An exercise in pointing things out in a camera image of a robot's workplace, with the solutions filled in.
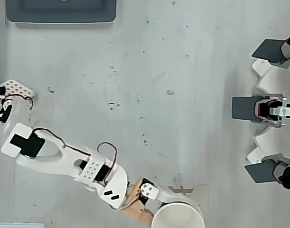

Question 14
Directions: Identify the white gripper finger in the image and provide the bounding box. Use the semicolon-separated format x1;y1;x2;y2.
140;183;204;214

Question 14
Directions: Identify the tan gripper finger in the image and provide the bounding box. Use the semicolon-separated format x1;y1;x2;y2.
144;210;158;225

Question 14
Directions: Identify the tan gripper body with servo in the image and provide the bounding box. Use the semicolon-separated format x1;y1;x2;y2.
122;177;157;223

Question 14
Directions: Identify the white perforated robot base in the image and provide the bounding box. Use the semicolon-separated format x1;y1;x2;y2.
0;79;37;100

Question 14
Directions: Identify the printed paper mat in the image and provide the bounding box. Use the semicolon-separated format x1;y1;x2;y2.
159;184;210;228

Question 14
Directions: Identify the dark grey flat plate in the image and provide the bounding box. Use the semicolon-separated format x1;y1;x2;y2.
251;39;287;65
244;161;278;185
231;96;259;121

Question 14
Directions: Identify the white gear-shaped wheel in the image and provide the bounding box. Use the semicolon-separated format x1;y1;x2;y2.
244;59;290;167

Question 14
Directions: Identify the grey plastic tray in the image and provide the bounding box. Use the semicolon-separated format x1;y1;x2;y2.
4;0;117;24

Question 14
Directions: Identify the looped red black cable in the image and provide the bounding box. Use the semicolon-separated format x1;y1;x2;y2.
96;142;119;185

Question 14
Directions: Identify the long red black cable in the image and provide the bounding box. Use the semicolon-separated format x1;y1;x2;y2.
31;128;91;158

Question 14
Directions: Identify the black servo with grey bracket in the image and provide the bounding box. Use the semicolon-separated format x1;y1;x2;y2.
263;153;290;190
279;32;290;69
253;94;290;126

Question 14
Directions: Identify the short base servo cable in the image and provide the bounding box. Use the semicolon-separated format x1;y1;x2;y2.
4;94;34;111

